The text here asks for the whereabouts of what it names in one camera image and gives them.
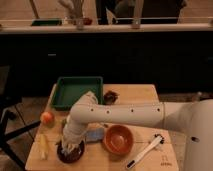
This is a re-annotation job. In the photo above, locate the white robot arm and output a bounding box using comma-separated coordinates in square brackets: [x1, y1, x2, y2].
[62, 91, 213, 171]

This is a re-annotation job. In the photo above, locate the purple bowl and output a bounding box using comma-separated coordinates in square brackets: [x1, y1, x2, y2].
[57, 142, 85, 163]

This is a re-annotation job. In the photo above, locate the orange bowl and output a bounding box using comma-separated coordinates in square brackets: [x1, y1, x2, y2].
[103, 125, 134, 156]

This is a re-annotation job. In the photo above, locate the blue sponge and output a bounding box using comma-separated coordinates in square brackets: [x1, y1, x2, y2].
[86, 128, 104, 143]

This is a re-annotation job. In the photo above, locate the yellow corn cob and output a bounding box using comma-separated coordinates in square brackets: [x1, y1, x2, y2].
[39, 134, 49, 160]

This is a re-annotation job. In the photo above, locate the red apple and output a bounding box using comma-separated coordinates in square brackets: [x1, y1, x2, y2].
[40, 112, 55, 127]

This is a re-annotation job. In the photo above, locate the green plastic tray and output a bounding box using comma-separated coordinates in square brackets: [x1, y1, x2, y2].
[51, 76, 103, 111]

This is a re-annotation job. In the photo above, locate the dark small cup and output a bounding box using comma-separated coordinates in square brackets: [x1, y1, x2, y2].
[104, 91, 119, 105]

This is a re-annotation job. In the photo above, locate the black chair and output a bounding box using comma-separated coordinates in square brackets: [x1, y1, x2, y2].
[0, 66, 40, 170]

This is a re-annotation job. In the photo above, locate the white dish brush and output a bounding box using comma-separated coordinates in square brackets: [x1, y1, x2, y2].
[126, 134, 164, 169]

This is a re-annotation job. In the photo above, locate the green tray in background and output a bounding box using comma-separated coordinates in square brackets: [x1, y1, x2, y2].
[31, 19, 62, 26]

